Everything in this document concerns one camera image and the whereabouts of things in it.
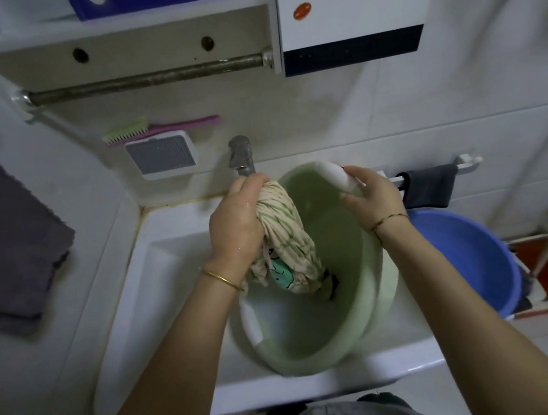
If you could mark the person's left hand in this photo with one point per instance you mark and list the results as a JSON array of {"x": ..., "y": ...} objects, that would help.
[{"x": 236, "y": 224}]

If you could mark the person's right hand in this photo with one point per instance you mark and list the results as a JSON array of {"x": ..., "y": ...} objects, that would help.
[{"x": 377, "y": 197}]

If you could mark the cream leaf-patterned clothes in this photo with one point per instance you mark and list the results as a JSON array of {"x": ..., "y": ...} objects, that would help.
[{"x": 287, "y": 233}]

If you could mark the light green plastic basin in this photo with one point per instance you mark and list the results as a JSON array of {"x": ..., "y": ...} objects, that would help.
[{"x": 340, "y": 256}]

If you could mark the metal faucet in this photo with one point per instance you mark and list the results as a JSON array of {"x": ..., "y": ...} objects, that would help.
[{"x": 242, "y": 154}]

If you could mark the person's left forearm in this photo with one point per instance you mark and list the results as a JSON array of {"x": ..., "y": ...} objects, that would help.
[{"x": 169, "y": 367}]

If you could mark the person's right forearm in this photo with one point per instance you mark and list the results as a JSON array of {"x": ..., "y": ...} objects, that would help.
[{"x": 477, "y": 319}]

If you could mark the dark grey cloth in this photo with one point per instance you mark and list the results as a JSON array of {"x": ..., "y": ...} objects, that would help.
[{"x": 431, "y": 185}]

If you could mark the gold bangle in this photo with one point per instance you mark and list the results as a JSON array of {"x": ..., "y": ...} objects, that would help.
[{"x": 220, "y": 277}]

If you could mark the white ceramic sink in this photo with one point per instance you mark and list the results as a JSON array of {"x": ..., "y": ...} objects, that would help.
[{"x": 153, "y": 279}]

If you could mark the blue plastic basin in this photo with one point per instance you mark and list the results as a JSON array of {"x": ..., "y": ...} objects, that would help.
[{"x": 468, "y": 250}]

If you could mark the green and pink scrub brush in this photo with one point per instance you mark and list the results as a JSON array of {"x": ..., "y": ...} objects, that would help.
[{"x": 169, "y": 127}]

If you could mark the rusty metal towel bar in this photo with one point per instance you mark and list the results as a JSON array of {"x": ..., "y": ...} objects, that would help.
[{"x": 138, "y": 79}]

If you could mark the red oval sticker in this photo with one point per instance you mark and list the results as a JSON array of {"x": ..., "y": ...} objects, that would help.
[{"x": 302, "y": 10}]

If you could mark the dark purple towel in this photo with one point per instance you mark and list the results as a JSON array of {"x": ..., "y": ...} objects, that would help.
[{"x": 3, "y": 233}]

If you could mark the white wall box grey ribbed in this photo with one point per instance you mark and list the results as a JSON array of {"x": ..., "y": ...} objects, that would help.
[{"x": 163, "y": 154}]

